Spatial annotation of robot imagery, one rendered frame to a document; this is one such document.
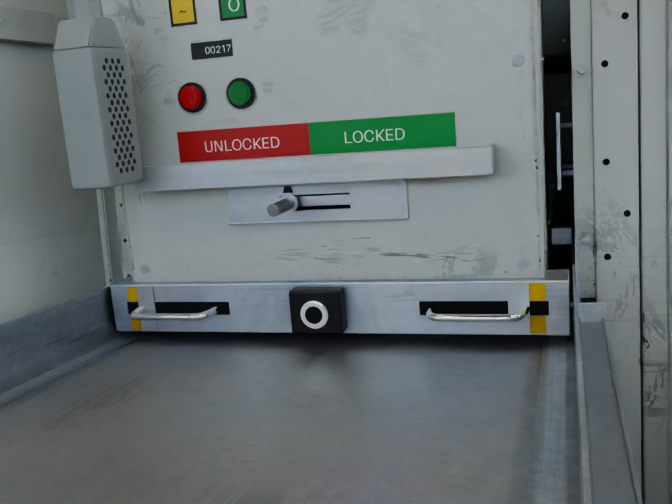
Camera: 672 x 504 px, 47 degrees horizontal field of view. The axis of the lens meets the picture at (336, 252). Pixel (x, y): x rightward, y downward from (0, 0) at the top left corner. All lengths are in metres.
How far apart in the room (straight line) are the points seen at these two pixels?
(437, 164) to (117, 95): 0.35
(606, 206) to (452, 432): 0.42
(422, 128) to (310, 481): 0.42
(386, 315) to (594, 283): 0.26
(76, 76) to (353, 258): 0.35
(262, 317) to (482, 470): 0.42
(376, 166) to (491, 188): 0.12
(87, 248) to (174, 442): 0.53
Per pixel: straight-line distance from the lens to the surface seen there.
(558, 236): 1.03
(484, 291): 0.83
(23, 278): 1.06
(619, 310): 0.97
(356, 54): 0.84
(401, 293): 0.85
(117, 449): 0.65
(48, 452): 0.67
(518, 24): 0.82
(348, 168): 0.81
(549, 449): 0.58
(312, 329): 0.86
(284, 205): 0.84
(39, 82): 1.09
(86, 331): 0.96
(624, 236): 0.95
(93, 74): 0.84
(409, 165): 0.79
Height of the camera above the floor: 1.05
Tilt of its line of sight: 8 degrees down
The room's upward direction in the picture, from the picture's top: 4 degrees counter-clockwise
